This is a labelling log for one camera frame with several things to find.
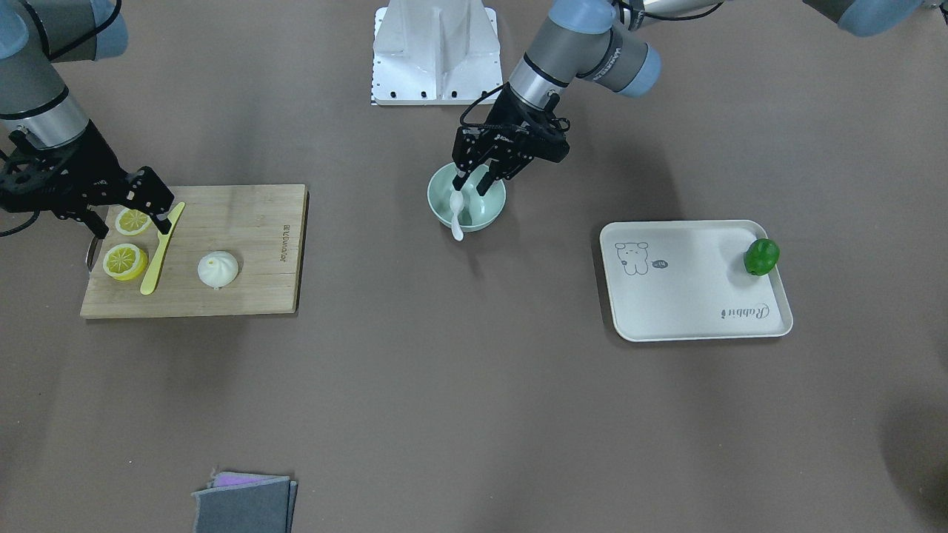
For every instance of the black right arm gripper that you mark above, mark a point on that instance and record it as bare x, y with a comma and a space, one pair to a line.
90, 164

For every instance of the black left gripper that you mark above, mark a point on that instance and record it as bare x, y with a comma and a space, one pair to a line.
506, 118

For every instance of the white plastic spoon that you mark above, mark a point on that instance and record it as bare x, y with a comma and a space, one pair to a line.
456, 204

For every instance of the white steamed bun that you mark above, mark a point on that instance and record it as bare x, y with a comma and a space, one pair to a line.
217, 269

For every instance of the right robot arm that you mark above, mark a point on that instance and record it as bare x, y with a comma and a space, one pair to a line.
36, 35

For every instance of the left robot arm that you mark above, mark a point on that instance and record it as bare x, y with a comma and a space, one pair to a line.
579, 40

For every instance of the mint green bowl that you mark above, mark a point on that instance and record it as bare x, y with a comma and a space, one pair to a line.
478, 211

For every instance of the lemon half far side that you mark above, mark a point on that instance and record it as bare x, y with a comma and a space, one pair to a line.
131, 222

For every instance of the lemon half near board edge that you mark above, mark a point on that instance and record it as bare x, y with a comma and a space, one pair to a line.
125, 262

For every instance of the yellow plastic knife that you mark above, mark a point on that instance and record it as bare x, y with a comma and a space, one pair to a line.
153, 272

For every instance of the bamboo cutting board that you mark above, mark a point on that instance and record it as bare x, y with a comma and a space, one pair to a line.
263, 226

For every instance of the white rabbit serving tray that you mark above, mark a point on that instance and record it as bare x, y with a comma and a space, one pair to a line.
686, 280

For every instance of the green lime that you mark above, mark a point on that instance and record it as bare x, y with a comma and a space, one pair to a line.
761, 257

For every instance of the grey folded cloth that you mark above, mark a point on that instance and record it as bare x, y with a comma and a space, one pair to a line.
244, 502

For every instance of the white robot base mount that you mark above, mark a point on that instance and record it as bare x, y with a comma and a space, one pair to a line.
434, 53

